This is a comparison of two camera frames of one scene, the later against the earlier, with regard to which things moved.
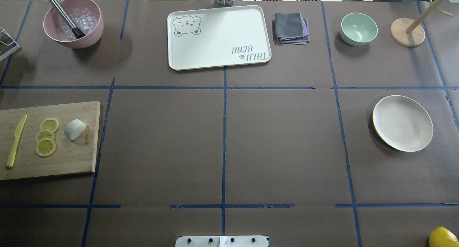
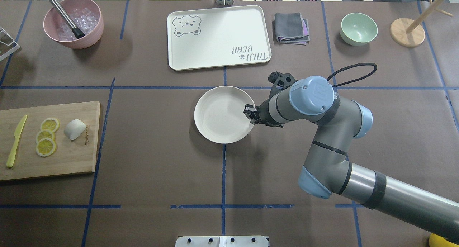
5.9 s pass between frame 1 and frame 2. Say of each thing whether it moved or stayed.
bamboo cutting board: stayed
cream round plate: moved
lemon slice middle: stayed
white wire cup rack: stayed
